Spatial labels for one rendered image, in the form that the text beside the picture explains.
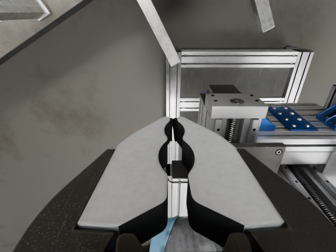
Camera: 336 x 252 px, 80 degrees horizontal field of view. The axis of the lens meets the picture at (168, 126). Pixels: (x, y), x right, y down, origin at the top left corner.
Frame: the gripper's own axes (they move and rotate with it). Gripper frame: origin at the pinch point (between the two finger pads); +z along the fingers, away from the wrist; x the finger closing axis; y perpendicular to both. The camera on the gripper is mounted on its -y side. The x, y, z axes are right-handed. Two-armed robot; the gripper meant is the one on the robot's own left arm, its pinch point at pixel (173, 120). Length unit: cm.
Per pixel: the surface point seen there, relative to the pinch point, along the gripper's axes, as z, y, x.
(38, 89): 132, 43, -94
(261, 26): 46, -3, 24
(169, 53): 46.0, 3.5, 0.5
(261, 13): 46, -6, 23
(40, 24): 62, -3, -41
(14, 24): 62, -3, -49
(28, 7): 52, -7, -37
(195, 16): 132, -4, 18
